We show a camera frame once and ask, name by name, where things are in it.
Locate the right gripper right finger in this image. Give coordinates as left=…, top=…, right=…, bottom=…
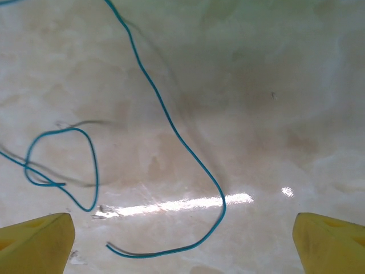
left=293, top=212, right=365, bottom=274

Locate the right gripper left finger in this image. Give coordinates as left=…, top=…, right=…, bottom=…
left=0, top=212, right=76, bottom=274

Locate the thin green cable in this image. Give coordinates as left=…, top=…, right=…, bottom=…
left=0, top=127, right=100, bottom=213

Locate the thin blue cable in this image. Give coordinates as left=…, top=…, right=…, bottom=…
left=103, top=0, right=227, bottom=259

